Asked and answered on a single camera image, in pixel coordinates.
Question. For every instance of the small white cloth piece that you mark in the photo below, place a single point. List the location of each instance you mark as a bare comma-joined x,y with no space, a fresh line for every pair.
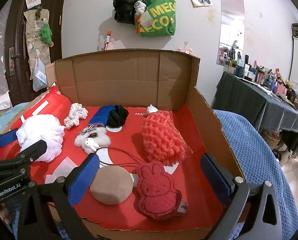
152,109

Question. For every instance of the red foam net sleeve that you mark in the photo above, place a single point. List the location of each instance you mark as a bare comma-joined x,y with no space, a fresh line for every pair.
163,137

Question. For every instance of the cardboard box with red lining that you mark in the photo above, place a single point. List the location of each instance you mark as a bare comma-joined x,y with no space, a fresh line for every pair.
126,75

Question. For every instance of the white stick with orange cap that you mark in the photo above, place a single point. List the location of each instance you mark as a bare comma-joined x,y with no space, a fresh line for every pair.
107,41

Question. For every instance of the row of cosmetic bottles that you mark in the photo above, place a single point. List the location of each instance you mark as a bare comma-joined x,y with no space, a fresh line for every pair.
268,82

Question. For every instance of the white tissue sheet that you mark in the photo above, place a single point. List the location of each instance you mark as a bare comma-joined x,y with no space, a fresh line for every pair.
64,170

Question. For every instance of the white fluffy bunny plush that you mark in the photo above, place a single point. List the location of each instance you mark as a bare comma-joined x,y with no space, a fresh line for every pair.
102,136

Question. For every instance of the white patterned scrunchie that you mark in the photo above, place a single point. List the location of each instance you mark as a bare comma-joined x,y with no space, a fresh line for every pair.
75,115

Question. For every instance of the white mesh bath pouf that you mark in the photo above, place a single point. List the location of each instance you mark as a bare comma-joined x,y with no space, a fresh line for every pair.
41,130

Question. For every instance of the green tote bag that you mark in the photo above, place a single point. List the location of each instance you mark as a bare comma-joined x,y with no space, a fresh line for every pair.
158,17

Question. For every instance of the blue fabric pouch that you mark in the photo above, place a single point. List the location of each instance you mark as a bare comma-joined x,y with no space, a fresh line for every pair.
101,115

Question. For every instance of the blue knitted blanket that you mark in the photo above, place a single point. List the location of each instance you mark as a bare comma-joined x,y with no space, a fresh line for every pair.
251,142

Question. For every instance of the red bunny plush pouch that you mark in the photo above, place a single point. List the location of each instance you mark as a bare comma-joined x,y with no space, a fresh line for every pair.
158,192

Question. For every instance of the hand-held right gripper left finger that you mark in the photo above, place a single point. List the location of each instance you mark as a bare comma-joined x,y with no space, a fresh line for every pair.
82,180

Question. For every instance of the red tassel charm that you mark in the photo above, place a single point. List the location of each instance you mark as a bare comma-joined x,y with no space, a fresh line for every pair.
138,27

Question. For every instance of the black backpack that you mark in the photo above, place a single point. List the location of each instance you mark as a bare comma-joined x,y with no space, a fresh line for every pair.
124,5

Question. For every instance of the pink plush toy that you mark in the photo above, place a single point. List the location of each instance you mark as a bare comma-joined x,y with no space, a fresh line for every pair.
110,43

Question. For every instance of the person's left hand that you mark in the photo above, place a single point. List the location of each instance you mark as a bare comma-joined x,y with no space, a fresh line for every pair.
4,215

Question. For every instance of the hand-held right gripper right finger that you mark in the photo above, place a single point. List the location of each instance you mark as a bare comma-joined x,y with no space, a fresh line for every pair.
216,180

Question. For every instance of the beige hanging fabric organizer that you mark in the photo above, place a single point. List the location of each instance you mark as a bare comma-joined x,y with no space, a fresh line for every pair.
31,35

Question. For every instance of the frameless wall mirror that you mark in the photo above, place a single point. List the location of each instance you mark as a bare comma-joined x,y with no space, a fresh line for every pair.
232,17

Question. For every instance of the beige round puff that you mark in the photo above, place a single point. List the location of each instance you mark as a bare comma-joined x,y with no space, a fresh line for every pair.
111,185

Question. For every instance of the dark brown door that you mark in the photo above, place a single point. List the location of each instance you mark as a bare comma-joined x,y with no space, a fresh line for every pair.
16,30

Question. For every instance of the table with dark grey cloth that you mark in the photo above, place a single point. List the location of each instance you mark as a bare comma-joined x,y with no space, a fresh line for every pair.
241,97

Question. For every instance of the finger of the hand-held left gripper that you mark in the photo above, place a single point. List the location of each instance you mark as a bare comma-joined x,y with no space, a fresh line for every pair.
34,150
6,137

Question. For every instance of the green plush toy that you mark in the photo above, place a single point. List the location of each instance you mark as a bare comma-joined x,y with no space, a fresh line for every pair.
46,33

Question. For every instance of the black scrunchie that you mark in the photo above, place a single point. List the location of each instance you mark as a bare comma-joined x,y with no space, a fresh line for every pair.
117,116

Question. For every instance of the clear plastic bag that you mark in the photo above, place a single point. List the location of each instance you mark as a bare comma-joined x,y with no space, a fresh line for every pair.
40,77

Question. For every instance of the wicker basket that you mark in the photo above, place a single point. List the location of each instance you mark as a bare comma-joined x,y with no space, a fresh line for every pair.
270,138

